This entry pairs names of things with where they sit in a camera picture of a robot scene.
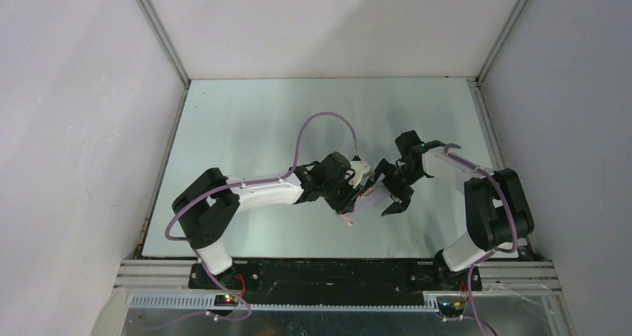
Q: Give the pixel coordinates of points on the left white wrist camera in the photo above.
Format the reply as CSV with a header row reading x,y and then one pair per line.
x,y
357,171

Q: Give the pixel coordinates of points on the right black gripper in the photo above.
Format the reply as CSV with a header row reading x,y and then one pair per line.
x,y
393,184

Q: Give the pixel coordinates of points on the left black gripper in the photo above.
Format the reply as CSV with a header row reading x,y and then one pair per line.
x,y
346,195

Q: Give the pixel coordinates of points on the grey umbrella case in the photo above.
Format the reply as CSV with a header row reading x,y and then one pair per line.
x,y
385,194

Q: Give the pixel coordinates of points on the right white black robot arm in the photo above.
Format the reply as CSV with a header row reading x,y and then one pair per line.
x,y
497,213

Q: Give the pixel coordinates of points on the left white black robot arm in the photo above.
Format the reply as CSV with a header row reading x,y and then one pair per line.
x,y
205,209

